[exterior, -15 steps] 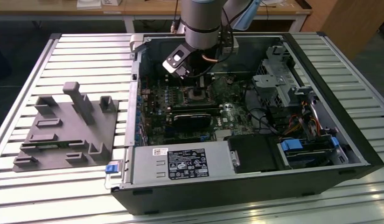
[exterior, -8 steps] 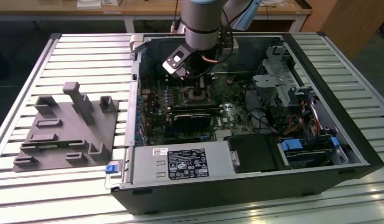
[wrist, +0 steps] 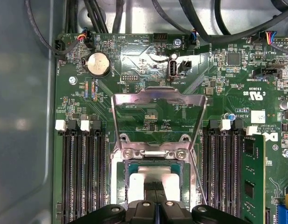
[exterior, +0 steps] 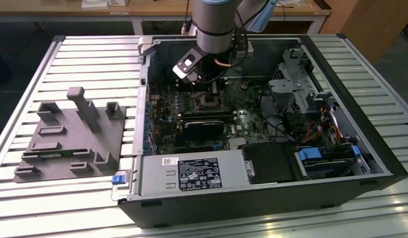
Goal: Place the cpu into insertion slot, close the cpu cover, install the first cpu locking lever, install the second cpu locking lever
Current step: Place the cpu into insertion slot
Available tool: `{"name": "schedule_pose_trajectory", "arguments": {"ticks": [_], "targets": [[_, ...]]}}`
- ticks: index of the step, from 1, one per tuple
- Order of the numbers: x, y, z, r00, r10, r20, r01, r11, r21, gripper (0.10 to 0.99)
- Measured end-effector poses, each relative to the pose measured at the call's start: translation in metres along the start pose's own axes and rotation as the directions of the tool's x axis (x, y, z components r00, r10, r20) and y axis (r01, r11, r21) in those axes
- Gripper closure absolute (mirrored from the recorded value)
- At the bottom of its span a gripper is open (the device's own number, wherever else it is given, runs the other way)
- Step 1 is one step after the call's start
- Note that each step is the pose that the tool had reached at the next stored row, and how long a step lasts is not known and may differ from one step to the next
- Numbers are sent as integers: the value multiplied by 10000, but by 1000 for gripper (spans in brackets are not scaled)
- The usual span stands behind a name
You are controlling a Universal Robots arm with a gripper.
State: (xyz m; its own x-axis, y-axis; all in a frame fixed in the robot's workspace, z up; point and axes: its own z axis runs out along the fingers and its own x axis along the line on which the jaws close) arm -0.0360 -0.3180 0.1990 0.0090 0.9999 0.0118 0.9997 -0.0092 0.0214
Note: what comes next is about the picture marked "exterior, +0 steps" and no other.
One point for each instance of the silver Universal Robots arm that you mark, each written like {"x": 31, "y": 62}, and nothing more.
{"x": 214, "y": 24}

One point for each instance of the CPU socket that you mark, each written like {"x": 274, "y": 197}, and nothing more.
{"x": 196, "y": 104}

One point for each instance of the black RAM slot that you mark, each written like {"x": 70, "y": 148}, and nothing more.
{"x": 207, "y": 118}
{"x": 207, "y": 113}

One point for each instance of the black graphics card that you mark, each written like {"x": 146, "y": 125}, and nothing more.
{"x": 203, "y": 129}

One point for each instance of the grey metal drive cage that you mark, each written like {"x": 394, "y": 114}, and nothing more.
{"x": 290, "y": 99}

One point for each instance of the green motherboard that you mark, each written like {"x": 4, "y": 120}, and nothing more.
{"x": 250, "y": 126}

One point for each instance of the hard disk in blue carrier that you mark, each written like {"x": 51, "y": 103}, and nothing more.
{"x": 310, "y": 155}

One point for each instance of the white box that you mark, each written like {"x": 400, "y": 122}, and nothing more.
{"x": 95, "y": 4}

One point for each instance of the grey power supply unit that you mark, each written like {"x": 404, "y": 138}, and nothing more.
{"x": 158, "y": 178}

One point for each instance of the brown wooden cabinet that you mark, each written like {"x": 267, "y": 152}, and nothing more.
{"x": 372, "y": 24}

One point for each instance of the grey parts rack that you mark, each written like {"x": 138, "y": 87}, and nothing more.
{"x": 68, "y": 138}

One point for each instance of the wooden desk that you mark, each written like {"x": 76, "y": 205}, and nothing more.
{"x": 58, "y": 12}

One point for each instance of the blue plastic clip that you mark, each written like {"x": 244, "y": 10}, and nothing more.
{"x": 355, "y": 151}

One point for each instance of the blue case latch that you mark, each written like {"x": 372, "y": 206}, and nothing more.
{"x": 118, "y": 179}

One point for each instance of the black open PC case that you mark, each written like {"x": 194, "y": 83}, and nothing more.
{"x": 223, "y": 210}

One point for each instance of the green RAM stick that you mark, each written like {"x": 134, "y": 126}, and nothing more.
{"x": 55, "y": 155}

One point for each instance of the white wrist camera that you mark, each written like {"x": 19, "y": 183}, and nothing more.
{"x": 187, "y": 65}

